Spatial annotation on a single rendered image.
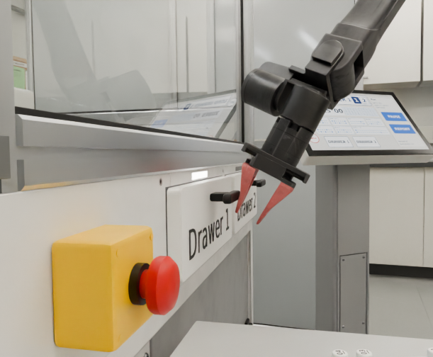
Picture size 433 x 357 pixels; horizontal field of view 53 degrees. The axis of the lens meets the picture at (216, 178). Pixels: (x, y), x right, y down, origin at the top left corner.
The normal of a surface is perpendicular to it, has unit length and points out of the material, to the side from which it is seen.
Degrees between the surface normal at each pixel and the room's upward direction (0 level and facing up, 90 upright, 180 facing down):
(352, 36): 61
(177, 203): 90
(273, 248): 90
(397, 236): 90
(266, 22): 90
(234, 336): 0
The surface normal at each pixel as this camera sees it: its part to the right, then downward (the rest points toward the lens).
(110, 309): 0.16, 0.05
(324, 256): -0.92, 0.04
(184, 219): 0.97, 0.00
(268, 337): -0.01, -1.00
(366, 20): -0.19, -0.58
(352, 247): 0.39, 0.04
